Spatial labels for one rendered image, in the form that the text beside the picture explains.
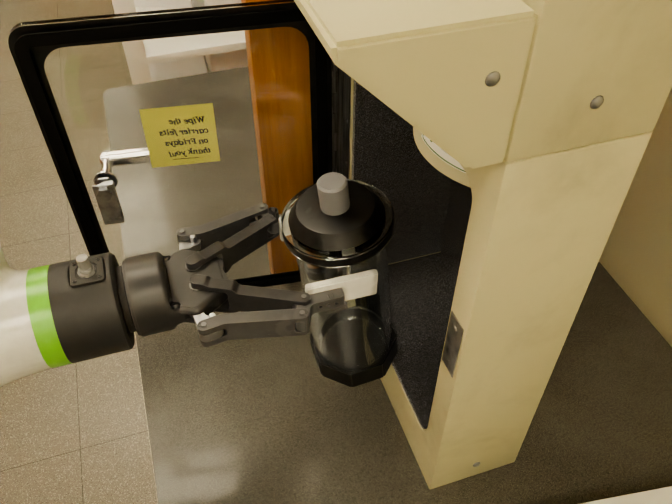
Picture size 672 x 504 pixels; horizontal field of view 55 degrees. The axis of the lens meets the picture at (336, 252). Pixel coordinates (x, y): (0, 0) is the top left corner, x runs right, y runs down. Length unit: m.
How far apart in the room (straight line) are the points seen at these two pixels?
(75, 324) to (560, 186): 0.40
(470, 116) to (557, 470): 0.55
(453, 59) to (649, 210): 0.69
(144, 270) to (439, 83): 0.34
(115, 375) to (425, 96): 1.83
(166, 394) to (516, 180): 0.58
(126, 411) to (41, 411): 0.25
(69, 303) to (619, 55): 0.45
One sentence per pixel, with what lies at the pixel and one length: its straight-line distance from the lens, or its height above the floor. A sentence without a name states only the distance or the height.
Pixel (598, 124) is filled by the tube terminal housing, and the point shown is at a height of 1.43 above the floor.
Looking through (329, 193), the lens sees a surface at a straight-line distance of 0.57.
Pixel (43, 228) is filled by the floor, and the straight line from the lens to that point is 2.66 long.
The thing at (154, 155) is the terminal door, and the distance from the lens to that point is 0.75.
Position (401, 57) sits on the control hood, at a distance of 0.35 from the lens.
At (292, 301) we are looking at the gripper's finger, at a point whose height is 1.22.
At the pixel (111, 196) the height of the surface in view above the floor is 1.20.
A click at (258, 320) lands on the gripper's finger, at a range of 0.57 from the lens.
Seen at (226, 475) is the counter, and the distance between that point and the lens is 0.81.
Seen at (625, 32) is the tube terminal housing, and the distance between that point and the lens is 0.42.
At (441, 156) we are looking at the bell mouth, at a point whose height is 1.33.
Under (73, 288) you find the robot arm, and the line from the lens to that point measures 0.59.
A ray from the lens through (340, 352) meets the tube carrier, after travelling 0.71.
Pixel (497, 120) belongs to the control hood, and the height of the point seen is 1.45.
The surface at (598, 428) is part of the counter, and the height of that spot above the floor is 0.94.
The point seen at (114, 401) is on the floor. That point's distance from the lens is 2.06.
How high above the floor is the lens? 1.66
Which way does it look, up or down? 45 degrees down
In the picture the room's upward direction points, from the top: straight up
